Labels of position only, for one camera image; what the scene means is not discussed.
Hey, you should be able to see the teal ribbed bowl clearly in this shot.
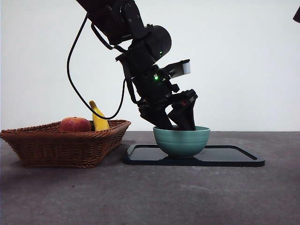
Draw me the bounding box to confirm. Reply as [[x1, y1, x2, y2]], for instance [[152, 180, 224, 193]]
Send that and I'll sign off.
[[152, 126, 211, 159]]

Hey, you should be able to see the yellow banana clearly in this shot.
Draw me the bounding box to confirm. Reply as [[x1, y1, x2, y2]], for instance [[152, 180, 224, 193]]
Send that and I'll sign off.
[[89, 100, 111, 132]]

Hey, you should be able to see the dark rectangular tray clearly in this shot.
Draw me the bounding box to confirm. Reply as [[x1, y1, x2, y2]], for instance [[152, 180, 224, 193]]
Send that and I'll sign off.
[[123, 144, 266, 167]]

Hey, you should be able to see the red yellow apple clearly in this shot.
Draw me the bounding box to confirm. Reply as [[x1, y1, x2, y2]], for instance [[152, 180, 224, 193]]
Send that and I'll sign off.
[[59, 116, 92, 133]]

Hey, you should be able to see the brown wicker basket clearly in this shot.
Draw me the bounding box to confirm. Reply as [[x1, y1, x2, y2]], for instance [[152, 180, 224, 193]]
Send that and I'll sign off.
[[0, 119, 132, 168]]

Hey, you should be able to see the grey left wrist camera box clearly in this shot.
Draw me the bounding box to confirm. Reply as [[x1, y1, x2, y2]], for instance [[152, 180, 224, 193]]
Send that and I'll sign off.
[[163, 59, 191, 79]]

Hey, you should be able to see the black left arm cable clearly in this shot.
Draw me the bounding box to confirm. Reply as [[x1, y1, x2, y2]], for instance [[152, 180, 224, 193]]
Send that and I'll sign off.
[[67, 13, 128, 119], [90, 22, 127, 52]]

